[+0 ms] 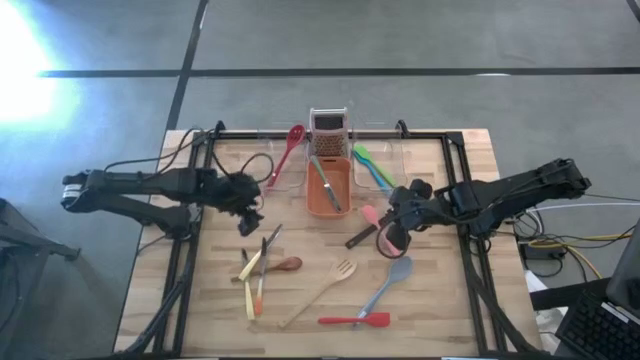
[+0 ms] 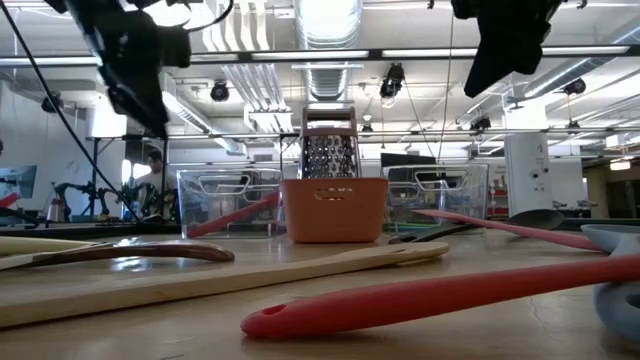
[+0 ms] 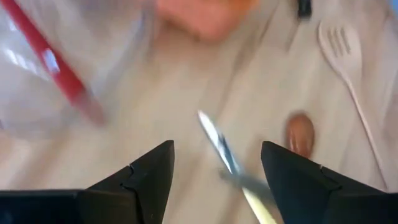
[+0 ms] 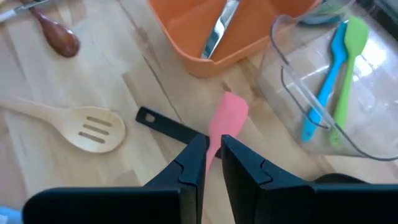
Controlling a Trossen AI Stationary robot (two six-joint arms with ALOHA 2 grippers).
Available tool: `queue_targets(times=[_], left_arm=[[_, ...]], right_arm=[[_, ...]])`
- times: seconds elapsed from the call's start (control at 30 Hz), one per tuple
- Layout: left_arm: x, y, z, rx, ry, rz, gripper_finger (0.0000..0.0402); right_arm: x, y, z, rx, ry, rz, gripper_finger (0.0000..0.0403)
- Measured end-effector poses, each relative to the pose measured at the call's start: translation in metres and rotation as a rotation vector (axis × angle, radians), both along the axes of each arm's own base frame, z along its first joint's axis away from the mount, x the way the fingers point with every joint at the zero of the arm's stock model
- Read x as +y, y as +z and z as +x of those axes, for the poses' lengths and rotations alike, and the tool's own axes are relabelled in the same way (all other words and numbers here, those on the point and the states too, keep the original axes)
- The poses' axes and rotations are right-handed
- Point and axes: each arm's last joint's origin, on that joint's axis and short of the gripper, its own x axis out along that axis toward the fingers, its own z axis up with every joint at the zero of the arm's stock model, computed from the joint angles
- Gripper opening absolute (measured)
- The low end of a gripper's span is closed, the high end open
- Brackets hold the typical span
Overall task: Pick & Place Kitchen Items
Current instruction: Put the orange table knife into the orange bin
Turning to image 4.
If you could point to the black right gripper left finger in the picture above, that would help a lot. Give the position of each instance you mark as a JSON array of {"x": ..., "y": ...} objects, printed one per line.
[{"x": 124, "y": 205}]

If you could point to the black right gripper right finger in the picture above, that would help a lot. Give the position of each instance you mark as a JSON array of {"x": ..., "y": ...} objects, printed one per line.
[{"x": 311, "y": 205}]

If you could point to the wooden slotted spatula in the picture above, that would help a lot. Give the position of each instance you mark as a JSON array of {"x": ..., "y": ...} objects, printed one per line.
[{"x": 87, "y": 127}]

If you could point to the pink silicone spatula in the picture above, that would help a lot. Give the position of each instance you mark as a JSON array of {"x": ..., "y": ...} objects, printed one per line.
[{"x": 228, "y": 115}]

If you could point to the green silicone spatula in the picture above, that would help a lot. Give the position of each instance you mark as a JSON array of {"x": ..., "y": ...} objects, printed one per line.
[{"x": 354, "y": 40}]

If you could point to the clear plastic bin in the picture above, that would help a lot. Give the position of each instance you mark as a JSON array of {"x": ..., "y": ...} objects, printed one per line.
[{"x": 373, "y": 109}]

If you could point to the orange plastic bin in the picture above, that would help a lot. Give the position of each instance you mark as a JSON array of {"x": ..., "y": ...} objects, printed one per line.
[{"x": 186, "y": 37}]

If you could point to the brown wooden spoon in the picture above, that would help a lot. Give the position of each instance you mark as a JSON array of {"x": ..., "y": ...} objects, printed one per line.
[{"x": 59, "y": 37}]

